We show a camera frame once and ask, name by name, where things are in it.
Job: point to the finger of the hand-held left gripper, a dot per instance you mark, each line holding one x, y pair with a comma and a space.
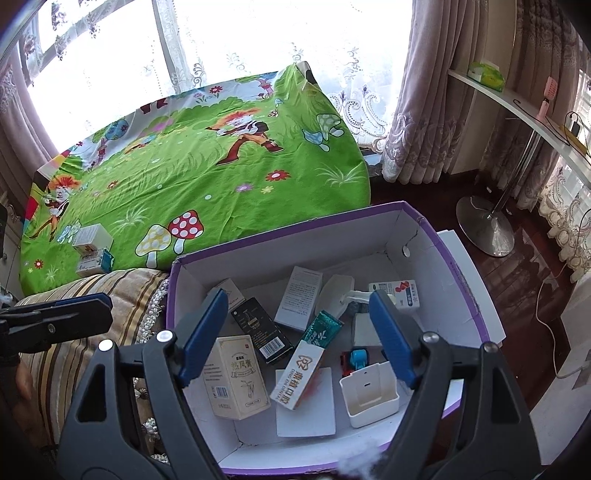
55, 318

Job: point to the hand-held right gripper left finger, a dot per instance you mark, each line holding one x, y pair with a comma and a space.
203, 337

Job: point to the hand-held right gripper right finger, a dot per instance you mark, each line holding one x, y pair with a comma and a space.
392, 337

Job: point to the silver white box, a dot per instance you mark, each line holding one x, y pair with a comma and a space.
362, 330

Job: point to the white box red print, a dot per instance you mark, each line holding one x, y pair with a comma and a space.
401, 293

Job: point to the cream box gold print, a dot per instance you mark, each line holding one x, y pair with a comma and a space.
235, 378

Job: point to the small white text box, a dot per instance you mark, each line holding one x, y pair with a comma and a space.
236, 295

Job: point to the black barcode box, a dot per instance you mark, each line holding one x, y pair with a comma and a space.
261, 332

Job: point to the white plastic holder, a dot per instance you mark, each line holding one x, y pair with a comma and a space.
369, 397

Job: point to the teal toothpaste box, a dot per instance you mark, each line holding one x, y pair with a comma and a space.
300, 369

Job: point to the long white text box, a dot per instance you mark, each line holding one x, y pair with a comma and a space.
298, 295

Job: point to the purple cardboard box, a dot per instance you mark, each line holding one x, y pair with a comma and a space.
323, 249

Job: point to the green print medicine box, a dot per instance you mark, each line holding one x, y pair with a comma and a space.
92, 265

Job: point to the yellow white box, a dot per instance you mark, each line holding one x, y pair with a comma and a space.
92, 237

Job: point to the white box lid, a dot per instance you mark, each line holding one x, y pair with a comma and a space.
480, 295

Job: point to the white fluff tuft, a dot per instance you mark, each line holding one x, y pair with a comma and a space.
364, 470

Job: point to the chrome stand round base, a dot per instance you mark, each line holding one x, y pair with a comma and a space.
485, 230

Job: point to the green cartoon printed bedsheet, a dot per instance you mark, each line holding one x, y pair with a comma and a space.
184, 184

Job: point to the mauve patterned curtain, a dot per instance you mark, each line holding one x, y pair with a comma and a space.
554, 37
23, 138
438, 92

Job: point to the white curved shelf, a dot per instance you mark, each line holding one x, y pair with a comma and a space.
521, 104

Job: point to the green tissue pack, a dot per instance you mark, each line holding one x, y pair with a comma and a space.
485, 74

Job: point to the pink plastic item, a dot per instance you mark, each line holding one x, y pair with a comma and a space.
548, 92

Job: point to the white lace sheer curtain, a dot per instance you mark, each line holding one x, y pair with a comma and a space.
231, 46

